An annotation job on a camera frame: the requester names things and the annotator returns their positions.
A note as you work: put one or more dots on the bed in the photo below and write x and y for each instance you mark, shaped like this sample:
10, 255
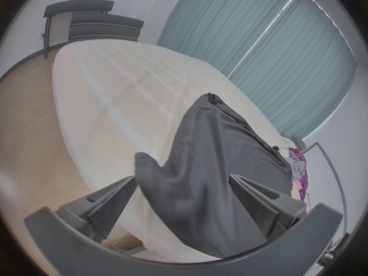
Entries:
115, 96

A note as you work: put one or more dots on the black dressing table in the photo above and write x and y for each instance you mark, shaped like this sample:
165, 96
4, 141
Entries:
77, 7

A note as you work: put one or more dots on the pile of clothes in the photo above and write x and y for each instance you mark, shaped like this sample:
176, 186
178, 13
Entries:
299, 168

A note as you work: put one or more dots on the grey bedside table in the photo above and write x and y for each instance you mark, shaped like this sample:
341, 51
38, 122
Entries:
293, 139

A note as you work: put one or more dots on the black chest of drawers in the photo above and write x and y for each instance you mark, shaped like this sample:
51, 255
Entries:
106, 27

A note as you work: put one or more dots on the black T-shirt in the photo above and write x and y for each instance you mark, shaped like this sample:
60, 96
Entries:
207, 168

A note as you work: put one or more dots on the blue-green curtain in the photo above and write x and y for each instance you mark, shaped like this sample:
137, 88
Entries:
218, 24
296, 76

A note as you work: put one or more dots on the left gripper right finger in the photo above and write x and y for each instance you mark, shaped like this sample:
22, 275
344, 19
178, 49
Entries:
258, 208

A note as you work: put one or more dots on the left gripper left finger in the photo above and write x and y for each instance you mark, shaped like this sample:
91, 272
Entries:
109, 208

